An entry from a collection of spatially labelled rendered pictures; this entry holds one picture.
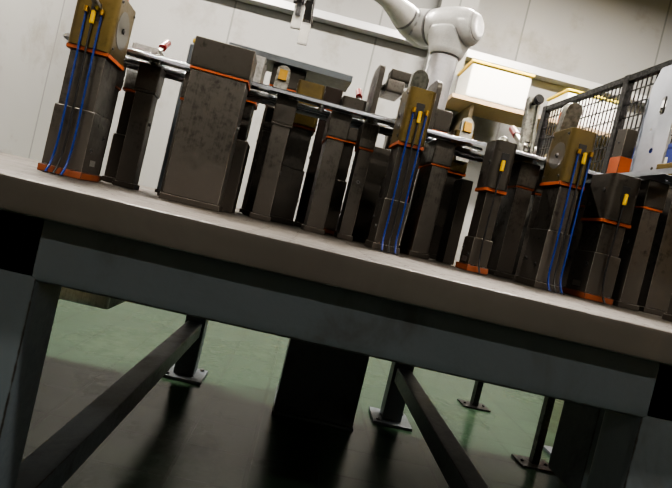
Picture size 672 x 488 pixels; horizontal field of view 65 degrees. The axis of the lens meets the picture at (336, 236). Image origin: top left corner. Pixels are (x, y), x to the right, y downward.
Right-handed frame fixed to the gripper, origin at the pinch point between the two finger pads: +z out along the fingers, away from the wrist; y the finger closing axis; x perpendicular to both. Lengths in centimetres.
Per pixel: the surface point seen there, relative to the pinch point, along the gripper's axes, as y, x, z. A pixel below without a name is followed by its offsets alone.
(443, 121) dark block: 8, 48, 19
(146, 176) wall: -267, -158, 54
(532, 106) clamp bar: 5, 72, 9
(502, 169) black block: 46, 60, 34
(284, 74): 22.6, 3.6, 18.5
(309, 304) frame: 97, 30, 63
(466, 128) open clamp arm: 11, 54, 20
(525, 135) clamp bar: 8, 71, 18
